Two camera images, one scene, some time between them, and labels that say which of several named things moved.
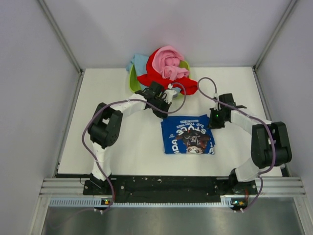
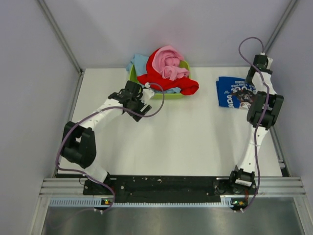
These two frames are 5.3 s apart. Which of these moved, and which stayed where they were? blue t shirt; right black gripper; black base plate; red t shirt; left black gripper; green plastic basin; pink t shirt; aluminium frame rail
Moved: right black gripper; blue t shirt; left black gripper
Stayed: green plastic basin; red t shirt; pink t shirt; aluminium frame rail; black base plate
